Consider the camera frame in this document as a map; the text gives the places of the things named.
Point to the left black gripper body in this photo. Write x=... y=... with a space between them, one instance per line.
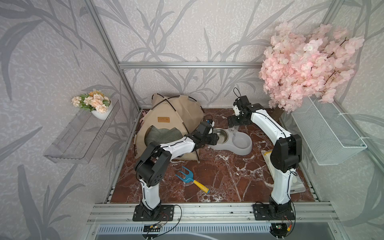
x=210 y=140

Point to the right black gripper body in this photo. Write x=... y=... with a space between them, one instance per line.
x=237 y=120

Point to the steel bowl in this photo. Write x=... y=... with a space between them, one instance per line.
x=222 y=135

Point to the beige pet tent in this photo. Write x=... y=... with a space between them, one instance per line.
x=181 y=112

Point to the grey double pet bowl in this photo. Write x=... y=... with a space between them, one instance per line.
x=240 y=144

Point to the green checked cushion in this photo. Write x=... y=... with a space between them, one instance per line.
x=162 y=136

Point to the clear plastic bottle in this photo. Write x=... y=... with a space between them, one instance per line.
x=233 y=130

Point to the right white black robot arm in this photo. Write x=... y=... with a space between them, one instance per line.
x=286 y=154

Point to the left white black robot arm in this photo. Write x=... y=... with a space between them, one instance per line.
x=153 y=163

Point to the blue yellow garden fork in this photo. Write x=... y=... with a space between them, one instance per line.
x=189 y=178

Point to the pink blossom tree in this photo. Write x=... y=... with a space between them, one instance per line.
x=298 y=66

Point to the bagged white gloves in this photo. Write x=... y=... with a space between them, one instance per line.
x=297 y=184

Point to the small potted flowers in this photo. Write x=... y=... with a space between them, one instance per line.
x=95 y=102

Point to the clear acrylic shelf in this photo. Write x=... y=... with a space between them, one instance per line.
x=80 y=139

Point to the white wire basket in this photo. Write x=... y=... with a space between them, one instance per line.
x=330 y=137

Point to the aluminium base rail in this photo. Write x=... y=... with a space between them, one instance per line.
x=312 y=212

